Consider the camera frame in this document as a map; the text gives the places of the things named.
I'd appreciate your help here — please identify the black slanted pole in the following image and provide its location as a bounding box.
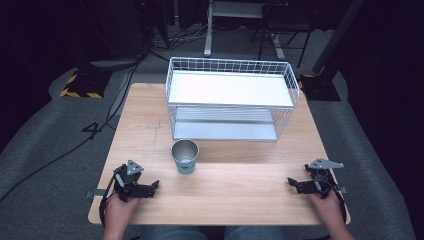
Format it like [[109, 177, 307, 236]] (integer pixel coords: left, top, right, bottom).
[[311, 0, 366, 75]]

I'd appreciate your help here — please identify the person's left leg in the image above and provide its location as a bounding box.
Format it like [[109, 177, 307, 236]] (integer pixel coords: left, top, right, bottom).
[[139, 225, 208, 240]]

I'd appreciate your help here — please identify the person's right leg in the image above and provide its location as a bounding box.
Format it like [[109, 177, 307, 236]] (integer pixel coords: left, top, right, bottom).
[[223, 225, 288, 240]]

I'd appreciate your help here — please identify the hand-held gripper black cable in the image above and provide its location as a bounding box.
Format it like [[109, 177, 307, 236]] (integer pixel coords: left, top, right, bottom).
[[328, 173, 348, 224], [98, 172, 118, 229]]

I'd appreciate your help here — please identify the black metal chair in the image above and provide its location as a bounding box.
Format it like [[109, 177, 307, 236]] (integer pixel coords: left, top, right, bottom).
[[249, 2, 315, 69]]

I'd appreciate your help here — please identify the right hand-held gripper black cable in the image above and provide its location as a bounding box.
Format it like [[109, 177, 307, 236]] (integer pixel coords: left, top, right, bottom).
[[328, 173, 348, 224]]

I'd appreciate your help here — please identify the teal cup with metal inside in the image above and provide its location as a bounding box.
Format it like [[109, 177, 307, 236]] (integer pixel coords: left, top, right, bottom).
[[170, 138, 200, 176]]

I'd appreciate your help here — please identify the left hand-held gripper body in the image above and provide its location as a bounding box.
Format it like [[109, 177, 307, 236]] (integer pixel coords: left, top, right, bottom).
[[112, 159, 150, 203]]

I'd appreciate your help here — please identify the person's right hand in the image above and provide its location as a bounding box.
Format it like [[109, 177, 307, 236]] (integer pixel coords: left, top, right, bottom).
[[307, 190, 347, 226]]

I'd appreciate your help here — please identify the black yellow striped base plate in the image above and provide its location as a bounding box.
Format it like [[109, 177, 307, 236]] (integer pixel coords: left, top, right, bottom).
[[59, 68, 113, 100], [297, 73, 342, 102]]

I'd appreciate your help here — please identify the person's left hand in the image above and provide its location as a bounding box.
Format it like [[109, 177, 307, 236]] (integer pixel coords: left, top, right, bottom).
[[104, 192, 142, 229]]

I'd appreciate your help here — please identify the white desk frame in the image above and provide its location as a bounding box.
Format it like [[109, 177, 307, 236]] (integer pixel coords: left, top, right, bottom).
[[203, 0, 287, 61]]

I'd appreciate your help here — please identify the white wire two-tier rack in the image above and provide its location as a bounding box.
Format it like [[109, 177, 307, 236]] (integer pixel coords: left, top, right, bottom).
[[165, 56, 301, 143]]

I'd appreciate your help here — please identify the dark equipment cabinet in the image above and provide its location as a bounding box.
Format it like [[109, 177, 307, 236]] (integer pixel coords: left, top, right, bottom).
[[96, 0, 149, 62]]

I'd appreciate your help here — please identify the long black floor cable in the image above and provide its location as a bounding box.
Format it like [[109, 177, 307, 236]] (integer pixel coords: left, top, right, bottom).
[[0, 59, 145, 205]]

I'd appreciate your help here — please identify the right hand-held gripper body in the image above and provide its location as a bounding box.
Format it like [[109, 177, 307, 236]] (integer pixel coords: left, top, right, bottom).
[[303, 157, 345, 200]]

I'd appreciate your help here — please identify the left hand-held gripper black cable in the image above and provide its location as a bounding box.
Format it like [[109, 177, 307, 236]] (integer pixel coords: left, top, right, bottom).
[[98, 172, 118, 229]]

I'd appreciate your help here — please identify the person's leg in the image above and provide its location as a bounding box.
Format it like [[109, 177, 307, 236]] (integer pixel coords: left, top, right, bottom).
[[223, 225, 288, 240], [139, 225, 208, 240]]

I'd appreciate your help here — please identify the bundle of floor cables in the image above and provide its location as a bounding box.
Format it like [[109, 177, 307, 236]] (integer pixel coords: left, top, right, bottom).
[[146, 21, 218, 63]]

